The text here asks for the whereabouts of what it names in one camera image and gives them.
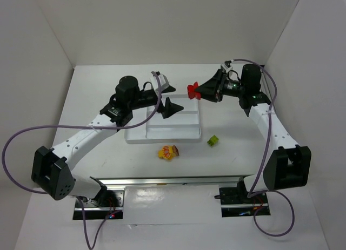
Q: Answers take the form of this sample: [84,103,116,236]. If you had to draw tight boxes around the yellow lego brick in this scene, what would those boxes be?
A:
[158,146,176,160]

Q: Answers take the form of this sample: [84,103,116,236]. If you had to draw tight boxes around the purple cable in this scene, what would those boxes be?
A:
[229,58,295,237]
[1,73,163,250]

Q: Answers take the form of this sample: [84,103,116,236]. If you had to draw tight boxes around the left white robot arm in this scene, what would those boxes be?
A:
[31,72,184,206]

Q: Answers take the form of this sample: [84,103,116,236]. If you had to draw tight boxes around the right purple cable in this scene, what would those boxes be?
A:
[229,58,295,237]

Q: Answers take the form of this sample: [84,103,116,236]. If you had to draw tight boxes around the aluminium front rail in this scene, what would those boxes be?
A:
[98,175,242,186]

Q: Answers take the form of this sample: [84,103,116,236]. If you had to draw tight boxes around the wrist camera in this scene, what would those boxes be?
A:
[221,60,233,73]
[150,71,170,94]

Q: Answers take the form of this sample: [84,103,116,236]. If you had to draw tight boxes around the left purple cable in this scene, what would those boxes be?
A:
[1,73,163,250]

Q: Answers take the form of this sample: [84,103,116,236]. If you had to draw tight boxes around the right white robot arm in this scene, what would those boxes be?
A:
[187,60,311,198]

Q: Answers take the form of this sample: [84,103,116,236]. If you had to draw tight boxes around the brown lego brick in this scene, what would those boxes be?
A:
[172,145,179,157]

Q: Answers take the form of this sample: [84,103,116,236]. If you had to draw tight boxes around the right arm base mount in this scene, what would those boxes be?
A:
[214,182,271,218]

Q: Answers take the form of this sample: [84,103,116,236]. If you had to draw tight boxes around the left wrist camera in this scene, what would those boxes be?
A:
[150,71,170,94]

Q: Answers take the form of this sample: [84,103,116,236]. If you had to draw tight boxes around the white compartment tray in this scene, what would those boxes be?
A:
[124,94,202,144]

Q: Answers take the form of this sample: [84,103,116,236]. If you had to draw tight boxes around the red lego brick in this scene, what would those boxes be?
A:
[187,82,201,100]

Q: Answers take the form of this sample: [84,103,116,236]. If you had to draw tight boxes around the aluminium side rail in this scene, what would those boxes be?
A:
[259,64,275,101]

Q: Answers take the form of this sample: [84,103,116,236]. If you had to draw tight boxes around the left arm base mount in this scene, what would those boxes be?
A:
[72,187,125,220]

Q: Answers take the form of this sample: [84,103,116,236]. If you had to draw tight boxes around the lime green lego brick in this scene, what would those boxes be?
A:
[207,135,219,147]

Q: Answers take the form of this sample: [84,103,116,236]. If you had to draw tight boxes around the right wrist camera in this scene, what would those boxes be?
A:
[221,60,233,73]

